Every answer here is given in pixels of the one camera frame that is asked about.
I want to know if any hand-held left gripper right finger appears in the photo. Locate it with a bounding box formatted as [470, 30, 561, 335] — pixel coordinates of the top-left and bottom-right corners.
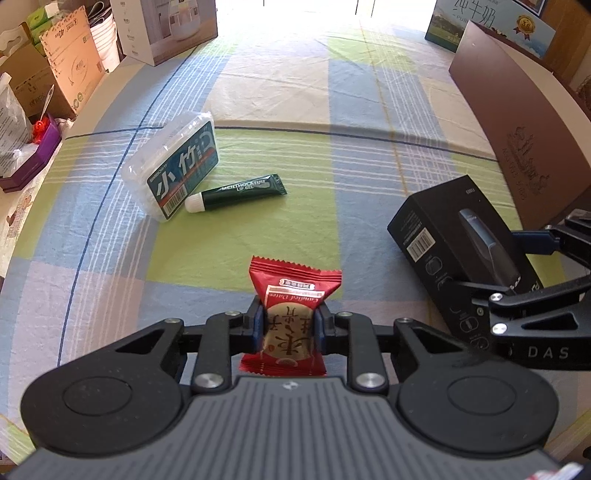
[314, 305, 467, 395]

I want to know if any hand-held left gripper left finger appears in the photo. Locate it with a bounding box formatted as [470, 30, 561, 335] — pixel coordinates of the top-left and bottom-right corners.
[108, 295, 266, 394]

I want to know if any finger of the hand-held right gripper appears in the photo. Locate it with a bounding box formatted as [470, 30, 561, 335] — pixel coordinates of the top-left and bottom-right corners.
[509, 208, 591, 274]
[448, 276, 532, 320]

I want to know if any red candy packet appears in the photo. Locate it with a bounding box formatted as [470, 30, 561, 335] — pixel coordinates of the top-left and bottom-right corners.
[239, 256, 344, 378]

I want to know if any black shaver box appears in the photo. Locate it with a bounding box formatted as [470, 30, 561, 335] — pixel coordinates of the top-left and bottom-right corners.
[387, 174, 566, 356]

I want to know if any large brown cardboard box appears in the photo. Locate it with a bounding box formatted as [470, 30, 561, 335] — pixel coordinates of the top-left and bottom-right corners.
[449, 21, 591, 232]

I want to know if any checked cloth desktop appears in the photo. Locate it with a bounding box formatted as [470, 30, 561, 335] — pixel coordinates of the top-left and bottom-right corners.
[0, 18, 591, 462]

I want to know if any green lip gel tube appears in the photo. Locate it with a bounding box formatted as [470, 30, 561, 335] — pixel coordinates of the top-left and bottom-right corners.
[185, 173, 288, 214]

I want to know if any clear box with teal label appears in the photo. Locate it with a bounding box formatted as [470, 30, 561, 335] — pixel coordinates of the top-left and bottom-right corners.
[121, 111, 220, 223]

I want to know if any blue printed carton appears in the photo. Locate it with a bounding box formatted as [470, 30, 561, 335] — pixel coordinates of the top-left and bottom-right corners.
[425, 0, 557, 61]

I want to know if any purple box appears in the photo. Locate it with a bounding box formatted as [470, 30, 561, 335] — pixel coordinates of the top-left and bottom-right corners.
[0, 117, 63, 192]

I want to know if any grey humidifier box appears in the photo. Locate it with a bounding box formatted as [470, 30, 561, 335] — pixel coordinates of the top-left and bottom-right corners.
[110, 0, 219, 68]

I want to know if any metal spoon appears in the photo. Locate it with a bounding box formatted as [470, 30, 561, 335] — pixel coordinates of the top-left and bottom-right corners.
[39, 83, 56, 123]

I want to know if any clear printed plastic bag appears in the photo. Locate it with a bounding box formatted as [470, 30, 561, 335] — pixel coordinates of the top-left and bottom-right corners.
[0, 71, 34, 178]

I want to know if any stack of white paper cups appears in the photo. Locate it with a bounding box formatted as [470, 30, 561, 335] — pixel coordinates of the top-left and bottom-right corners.
[88, 2, 126, 73]

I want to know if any green small box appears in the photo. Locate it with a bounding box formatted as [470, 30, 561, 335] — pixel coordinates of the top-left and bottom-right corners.
[25, 4, 58, 44]

